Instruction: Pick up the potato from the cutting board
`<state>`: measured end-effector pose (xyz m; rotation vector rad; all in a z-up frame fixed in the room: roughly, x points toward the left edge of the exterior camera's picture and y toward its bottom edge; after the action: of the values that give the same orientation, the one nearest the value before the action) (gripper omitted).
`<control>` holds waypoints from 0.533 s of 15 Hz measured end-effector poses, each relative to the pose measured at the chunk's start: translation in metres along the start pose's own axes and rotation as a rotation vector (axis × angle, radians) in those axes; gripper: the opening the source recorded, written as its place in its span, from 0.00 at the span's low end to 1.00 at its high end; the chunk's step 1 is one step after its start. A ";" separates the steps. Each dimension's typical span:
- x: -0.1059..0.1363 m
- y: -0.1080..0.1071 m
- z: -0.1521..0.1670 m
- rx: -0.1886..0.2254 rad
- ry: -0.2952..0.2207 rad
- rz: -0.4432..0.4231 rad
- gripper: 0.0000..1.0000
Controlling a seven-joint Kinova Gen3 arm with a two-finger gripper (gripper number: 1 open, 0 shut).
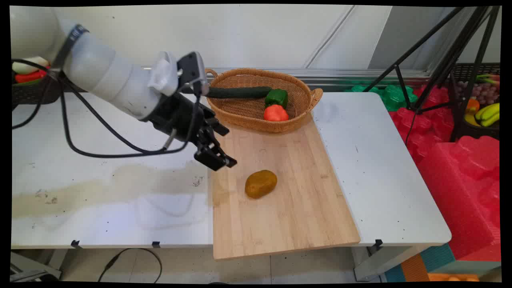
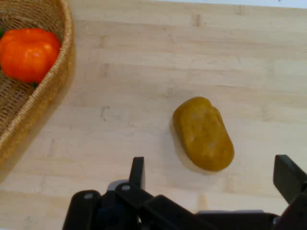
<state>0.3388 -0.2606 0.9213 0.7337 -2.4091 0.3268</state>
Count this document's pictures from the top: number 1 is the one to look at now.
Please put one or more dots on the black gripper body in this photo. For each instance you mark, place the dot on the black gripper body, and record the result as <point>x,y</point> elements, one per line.
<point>178,116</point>

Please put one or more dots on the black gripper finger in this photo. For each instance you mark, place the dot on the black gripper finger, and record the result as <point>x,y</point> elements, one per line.
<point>212,156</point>
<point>218,127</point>

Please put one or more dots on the brown potato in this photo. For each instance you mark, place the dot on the brown potato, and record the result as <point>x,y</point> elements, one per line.
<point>260,184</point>

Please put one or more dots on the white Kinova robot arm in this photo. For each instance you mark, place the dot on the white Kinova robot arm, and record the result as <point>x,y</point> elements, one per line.
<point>100,76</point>

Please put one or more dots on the woven wicker basket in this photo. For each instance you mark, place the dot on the woven wicker basket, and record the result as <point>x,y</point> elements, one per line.
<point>244,112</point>

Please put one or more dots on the dark green cucumber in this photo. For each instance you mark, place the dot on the dark green cucumber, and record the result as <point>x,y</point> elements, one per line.
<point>240,92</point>

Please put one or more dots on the orange bell pepper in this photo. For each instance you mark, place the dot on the orange bell pepper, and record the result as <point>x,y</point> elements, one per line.
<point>275,113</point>

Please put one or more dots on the green bell pepper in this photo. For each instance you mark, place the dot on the green bell pepper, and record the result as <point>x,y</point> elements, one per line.
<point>276,97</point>

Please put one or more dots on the wooden cutting board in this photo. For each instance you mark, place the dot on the wooden cutting board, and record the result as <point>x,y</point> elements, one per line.
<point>280,216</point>

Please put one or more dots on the black basket with vegetables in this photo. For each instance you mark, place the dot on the black basket with vegetables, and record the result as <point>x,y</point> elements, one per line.
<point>32,94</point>

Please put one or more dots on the red vegetable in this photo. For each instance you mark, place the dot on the red vegetable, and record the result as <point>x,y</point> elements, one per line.
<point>30,76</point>

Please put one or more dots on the white vegetable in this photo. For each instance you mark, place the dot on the white vegetable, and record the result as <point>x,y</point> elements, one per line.
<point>28,67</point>

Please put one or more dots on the green foam mat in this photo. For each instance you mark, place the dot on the green foam mat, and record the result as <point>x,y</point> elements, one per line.
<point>394,98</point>

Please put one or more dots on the white table leg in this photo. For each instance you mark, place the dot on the white table leg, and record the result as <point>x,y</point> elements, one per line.
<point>380,264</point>

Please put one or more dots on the red foam mat pile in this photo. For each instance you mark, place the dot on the red foam mat pile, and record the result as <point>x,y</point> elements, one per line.
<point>420,124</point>

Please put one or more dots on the black tripod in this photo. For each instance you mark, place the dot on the black tripod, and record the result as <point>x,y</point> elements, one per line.
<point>448,68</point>

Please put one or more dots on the black basket with fruit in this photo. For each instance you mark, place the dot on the black basket with fruit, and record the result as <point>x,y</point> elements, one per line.
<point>464,130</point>

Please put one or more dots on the teal and orange floor mat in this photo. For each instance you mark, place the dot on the teal and orange floor mat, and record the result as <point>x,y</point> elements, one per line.
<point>440,264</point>

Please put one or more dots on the small orange fruit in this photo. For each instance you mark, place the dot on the small orange fruit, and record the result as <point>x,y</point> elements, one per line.
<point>472,106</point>

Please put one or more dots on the bunch of purple grapes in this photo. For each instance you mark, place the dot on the bunch of purple grapes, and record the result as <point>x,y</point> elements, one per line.
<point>486,94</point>

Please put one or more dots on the bunch of yellow bananas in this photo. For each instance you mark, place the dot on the bunch of yellow bananas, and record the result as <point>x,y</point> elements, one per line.
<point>490,114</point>

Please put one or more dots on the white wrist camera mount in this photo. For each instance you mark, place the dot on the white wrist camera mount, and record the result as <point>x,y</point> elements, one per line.
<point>164,76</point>

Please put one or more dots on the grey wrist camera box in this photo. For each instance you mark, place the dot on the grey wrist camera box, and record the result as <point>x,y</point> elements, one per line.
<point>192,70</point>

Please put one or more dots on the grey metal table frame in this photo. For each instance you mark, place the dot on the grey metal table frame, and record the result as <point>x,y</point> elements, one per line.
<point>32,268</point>

